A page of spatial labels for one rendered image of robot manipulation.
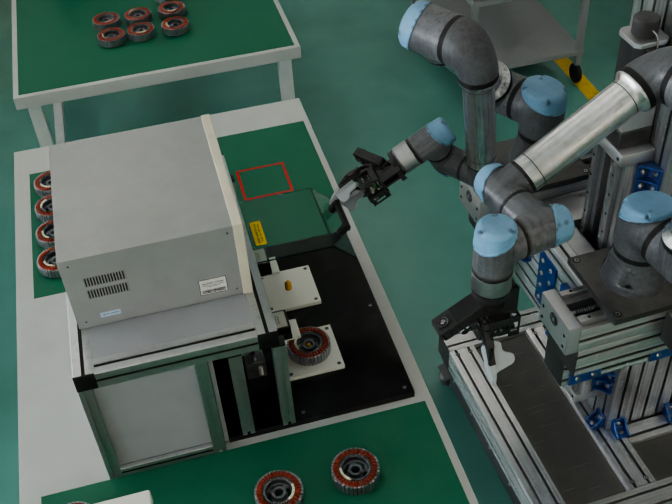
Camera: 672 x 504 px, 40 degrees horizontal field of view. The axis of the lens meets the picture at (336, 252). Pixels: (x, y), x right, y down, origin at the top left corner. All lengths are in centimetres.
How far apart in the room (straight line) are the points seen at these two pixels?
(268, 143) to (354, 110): 153
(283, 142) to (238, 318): 122
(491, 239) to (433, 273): 211
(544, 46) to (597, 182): 243
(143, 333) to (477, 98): 92
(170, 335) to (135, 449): 33
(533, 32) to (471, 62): 283
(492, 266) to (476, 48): 62
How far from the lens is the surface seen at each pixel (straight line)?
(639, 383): 290
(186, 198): 206
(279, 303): 254
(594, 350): 231
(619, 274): 221
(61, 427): 244
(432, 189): 414
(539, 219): 171
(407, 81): 486
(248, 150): 315
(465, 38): 211
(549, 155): 180
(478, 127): 224
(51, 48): 396
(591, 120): 182
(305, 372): 237
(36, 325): 271
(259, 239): 231
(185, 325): 206
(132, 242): 198
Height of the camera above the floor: 258
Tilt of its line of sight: 42 degrees down
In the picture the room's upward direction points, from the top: 4 degrees counter-clockwise
